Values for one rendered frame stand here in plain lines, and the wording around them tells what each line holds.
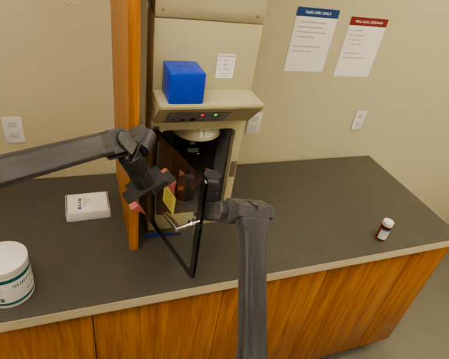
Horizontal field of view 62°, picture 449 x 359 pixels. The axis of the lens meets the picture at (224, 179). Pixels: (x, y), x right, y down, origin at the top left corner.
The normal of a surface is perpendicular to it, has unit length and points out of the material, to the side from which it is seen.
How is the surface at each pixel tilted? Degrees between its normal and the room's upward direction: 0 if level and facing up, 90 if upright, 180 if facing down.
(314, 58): 90
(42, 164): 61
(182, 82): 90
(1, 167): 56
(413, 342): 0
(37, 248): 0
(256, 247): 39
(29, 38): 90
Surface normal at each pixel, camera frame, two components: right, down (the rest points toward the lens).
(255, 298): 0.24, -0.26
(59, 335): 0.32, 0.58
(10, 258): 0.14, -0.81
